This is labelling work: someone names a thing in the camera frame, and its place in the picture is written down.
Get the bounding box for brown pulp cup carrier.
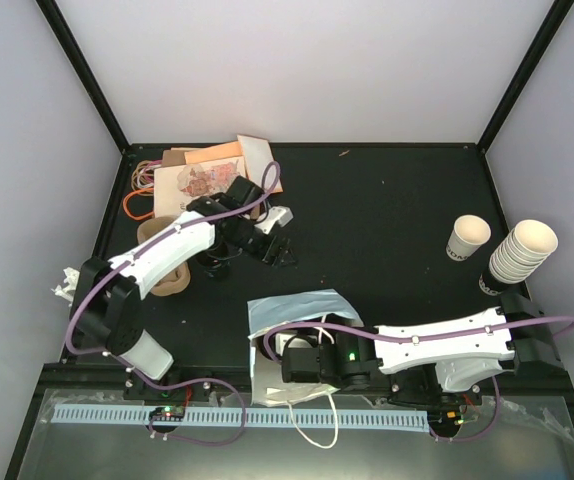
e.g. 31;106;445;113
136;216;191;297

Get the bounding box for white plastic cutlery pile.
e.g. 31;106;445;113
52;267;80;305

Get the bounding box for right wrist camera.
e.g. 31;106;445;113
273;330;318;356

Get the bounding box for rubber bands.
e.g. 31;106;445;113
122;160;162;222

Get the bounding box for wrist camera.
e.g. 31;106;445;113
256;206;293;235
273;330;318;356

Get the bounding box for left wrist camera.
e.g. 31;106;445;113
256;206;293;235

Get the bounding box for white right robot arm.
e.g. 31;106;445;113
263;295;574;404

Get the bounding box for illustrated greeting card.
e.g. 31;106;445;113
153;156;246;217

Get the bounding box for light blue paper bag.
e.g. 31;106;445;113
246;287;366;450

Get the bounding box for light blue cable duct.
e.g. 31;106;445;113
50;404;429;433

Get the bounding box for stack of white paper cups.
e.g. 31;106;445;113
478;219;559;296

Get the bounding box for brown cardboard sleeve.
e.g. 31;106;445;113
161;147;192;168

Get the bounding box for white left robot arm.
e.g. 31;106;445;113
65;176;293;399

